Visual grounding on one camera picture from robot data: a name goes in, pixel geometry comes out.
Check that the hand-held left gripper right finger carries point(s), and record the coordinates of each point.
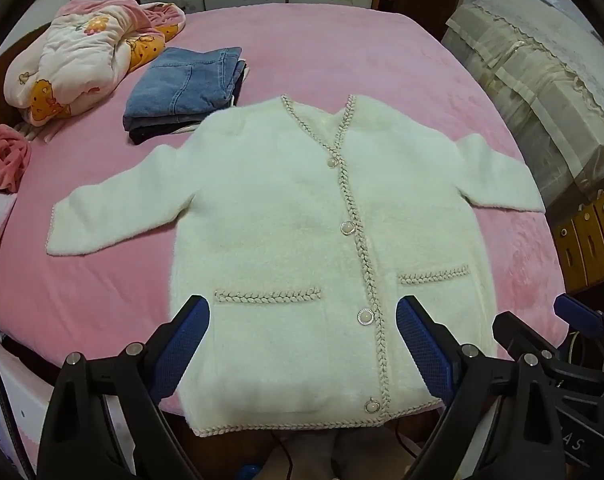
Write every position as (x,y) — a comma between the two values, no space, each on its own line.
(421,345)

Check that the pink bed blanket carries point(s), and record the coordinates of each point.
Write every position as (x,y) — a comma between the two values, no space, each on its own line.
(332,50)

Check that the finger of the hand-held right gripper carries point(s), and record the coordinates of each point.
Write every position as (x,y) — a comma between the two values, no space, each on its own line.
(576,309)
(511,330)

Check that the crumpled pink cloth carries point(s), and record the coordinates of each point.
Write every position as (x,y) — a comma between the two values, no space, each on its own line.
(4,157)

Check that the folded blue jeans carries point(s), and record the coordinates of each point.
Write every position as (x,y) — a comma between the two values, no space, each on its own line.
(182,80)

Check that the lace covered furniture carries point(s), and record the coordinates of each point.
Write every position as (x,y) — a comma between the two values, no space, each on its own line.
(541,75)

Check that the wooden drawer cabinet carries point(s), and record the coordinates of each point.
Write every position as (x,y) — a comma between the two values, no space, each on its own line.
(591,245)

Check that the folded dark clothes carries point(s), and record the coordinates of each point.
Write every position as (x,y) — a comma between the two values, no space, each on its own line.
(152,134)

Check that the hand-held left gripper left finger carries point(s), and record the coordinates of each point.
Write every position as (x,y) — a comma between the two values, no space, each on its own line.
(182,345)

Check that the dark wooden headboard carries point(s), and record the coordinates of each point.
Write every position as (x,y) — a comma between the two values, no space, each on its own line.
(2,85)

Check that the white fuzzy cardigan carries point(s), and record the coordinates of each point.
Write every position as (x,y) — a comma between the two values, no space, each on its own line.
(272,220)

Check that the cartoon print quilt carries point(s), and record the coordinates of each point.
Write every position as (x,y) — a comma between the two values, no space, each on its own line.
(77,50)

